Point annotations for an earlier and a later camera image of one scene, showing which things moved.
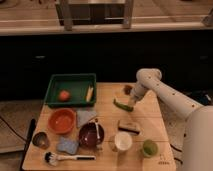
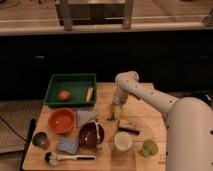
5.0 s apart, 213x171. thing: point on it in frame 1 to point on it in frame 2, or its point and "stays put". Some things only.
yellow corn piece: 90,91 stays put
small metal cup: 41,140 stays put
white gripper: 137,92 to 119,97
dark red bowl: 91,135 stays put
